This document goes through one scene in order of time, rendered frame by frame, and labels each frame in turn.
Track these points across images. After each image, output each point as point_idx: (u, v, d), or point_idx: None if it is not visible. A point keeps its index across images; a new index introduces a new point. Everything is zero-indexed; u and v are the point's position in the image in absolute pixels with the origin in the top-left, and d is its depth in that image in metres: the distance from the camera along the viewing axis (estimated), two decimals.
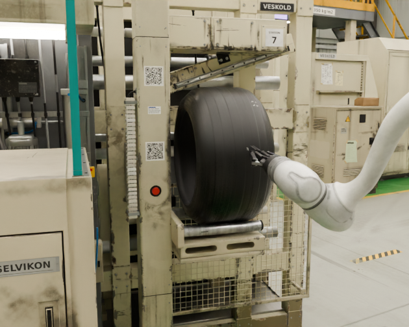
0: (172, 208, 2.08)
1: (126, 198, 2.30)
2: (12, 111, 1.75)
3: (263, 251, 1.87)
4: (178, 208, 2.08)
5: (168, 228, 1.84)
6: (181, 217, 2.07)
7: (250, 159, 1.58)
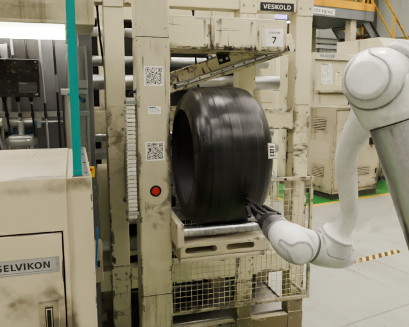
0: (173, 211, 2.06)
1: (126, 198, 2.30)
2: (12, 111, 1.75)
3: (263, 251, 1.87)
4: (179, 213, 2.06)
5: (168, 228, 1.84)
6: (180, 217, 2.10)
7: (246, 213, 1.64)
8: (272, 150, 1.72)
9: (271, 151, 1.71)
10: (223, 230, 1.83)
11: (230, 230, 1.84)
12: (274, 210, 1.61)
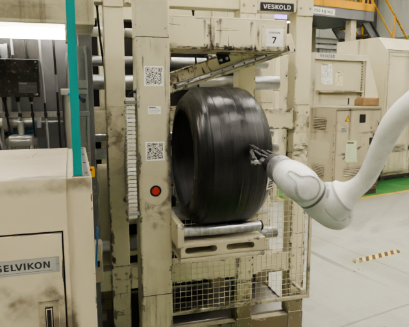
0: (173, 213, 2.05)
1: (126, 198, 2.30)
2: (12, 111, 1.75)
3: (263, 251, 1.87)
4: (179, 215, 2.06)
5: (168, 228, 1.84)
6: None
7: (249, 157, 1.58)
8: (271, 181, 1.74)
9: (269, 183, 1.74)
10: (223, 232, 1.83)
11: (230, 231, 1.84)
12: None
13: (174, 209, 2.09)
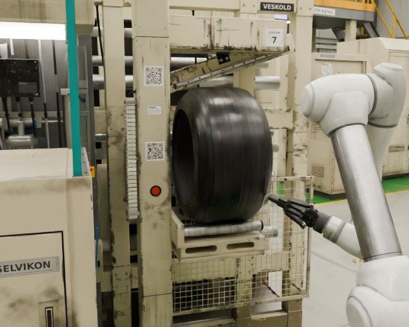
0: None
1: (126, 198, 2.30)
2: (12, 111, 1.75)
3: (263, 251, 1.87)
4: None
5: (168, 228, 1.84)
6: (180, 207, 2.09)
7: (289, 213, 1.78)
8: (267, 199, 1.79)
9: (265, 200, 1.79)
10: None
11: None
12: (305, 205, 1.69)
13: (176, 213, 2.06)
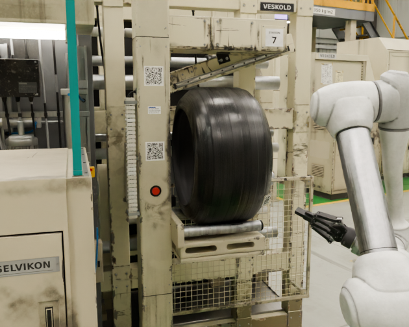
0: None
1: (126, 198, 2.30)
2: (12, 111, 1.75)
3: (263, 251, 1.87)
4: None
5: (168, 228, 1.84)
6: (180, 207, 2.09)
7: (315, 226, 1.74)
8: (267, 199, 1.79)
9: (265, 200, 1.79)
10: None
11: None
12: (333, 220, 1.65)
13: (176, 213, 2.06)
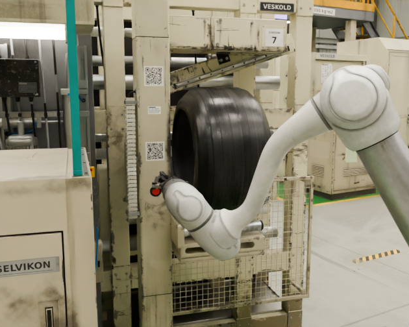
0: None
1: (126, 198, 2.30)
2: (12, 111, 1.75)
3: (263, 251, 1.87)
4: None
5: (168, 228, 1.84)
6: None
7: None
8: (267, 199, 1.79)
9: (265, 200, 1.79)
10: None
11: None
12: (183, 180, 1.57)
13: None
